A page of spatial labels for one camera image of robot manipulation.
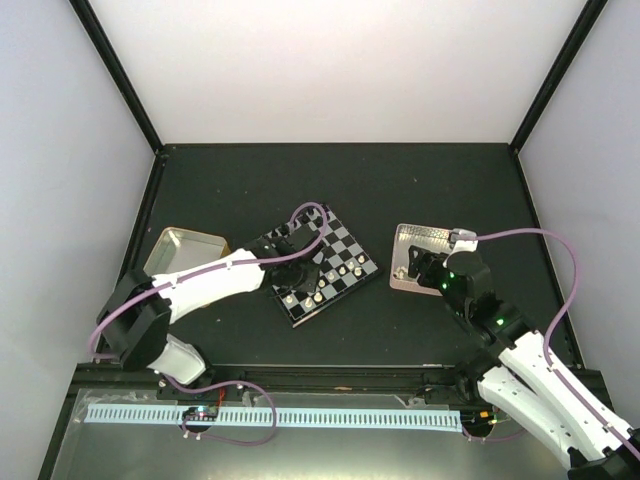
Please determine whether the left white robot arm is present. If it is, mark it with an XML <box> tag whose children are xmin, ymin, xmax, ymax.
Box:
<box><xmin>97</xmin><ymin>226</ymin><xmax>322</xmax><ymax>399</ymax></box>

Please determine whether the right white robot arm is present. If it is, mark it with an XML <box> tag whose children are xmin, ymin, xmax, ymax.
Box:
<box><xmin>408</xmin><ymin>246</ymin><xmax>639</xmax><ymax>479</ymax></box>

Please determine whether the pink tin with pieces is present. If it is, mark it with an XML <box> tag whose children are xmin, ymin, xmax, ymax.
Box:
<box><xmin>389</xmin><ymin>223</ymin><xmax>454</xmax><ymax>296</ymax></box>

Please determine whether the black and white chessboard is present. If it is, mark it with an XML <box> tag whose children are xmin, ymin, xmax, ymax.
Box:
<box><xmin>258</xmin><ymin>203</ymin><xmax>381</xmax><ymax>328</ymax></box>

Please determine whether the gold metal tin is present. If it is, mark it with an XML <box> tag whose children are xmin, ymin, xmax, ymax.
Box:
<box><xmin>143</xmin><ymin>227</ymin><xmax>231</xmax><ymax>276</ymax></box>

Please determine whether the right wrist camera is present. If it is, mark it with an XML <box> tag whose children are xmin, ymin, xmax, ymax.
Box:
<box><xmin>448</xmin><ymin>228</ymin><xmax>478</xmax><ymax>254</ymax></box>

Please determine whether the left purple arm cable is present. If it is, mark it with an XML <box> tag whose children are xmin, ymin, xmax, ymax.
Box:
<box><xmin>88</xmin><ymin>201</ymin><xmax>330</xmax><ymax>362</ymax></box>

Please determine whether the black mounting rail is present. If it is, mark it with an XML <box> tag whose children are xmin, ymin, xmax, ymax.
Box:
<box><xmin>188</xmin><ymin>365</ymin><xmax>489</xmax><ymax>410</ymax></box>

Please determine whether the white slotted cable duct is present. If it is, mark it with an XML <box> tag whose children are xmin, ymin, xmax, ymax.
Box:
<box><xmin>84</xmin><ymin>404</ymin><xmax>462</xmax><ymax>433</ymax></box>

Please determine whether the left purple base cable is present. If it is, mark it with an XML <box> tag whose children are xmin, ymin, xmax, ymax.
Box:
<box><xmin>164</xmin><ymin>374</ymin><xmax>279</xmax><ymax>445</ymax></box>

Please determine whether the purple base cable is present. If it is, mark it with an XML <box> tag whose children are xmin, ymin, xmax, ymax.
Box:
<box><xmin>164</xmin><ymin>374</ymin><xmax>279</xmax><ymax>445</ymax></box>
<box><xmin>459</xmin><ymin>419</ymin><xmax>531</xmax><ymax>445</ymax></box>

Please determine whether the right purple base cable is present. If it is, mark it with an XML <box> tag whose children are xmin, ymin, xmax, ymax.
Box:
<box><xmin>459</xmin><ymin>419</ymin><xmax>531</xmax><ymax>445</ymax></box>

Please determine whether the right black frame post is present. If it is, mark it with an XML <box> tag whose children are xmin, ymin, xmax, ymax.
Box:
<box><xmin>509</xmin><ymin>0</ymin><xmax>608</xmax><ymax>154</ymax></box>

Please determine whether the black frame post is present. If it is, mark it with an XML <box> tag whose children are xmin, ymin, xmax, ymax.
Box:
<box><xmin>509</xmin><ymin>0</ymin><xmax>608</xmax><ymax>154</ymax></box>
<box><xmin>69</xmin><ymin>0</ymin><xmax>164</xmax><ymax>154</ymax></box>

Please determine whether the left black frame post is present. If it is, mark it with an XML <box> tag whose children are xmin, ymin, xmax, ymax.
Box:
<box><xmin>69</xmin><ymin>0</ymin><xmax>164</xmax><ymax>154</ymax></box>

